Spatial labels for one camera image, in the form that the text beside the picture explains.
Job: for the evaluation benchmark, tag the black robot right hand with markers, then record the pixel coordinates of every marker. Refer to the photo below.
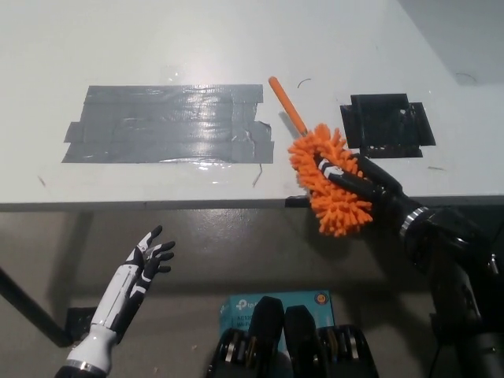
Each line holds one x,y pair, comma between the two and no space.
380,189

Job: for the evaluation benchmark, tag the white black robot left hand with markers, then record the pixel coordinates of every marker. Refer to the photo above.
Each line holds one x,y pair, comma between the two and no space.
124,289

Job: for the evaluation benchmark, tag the orange microfibre duster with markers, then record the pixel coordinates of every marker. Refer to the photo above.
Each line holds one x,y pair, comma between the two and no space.
338,214

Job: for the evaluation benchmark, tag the black tape patch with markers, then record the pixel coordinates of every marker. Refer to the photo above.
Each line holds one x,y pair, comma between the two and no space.
388,126

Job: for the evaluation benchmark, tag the small black tape strip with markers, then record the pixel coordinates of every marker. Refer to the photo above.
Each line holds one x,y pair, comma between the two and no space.
297,201

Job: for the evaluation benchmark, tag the teal router box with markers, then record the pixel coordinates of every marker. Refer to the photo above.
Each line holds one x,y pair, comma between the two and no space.
240,307

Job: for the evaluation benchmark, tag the grey duct tape patch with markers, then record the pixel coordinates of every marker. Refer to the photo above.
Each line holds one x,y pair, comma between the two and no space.
169,124

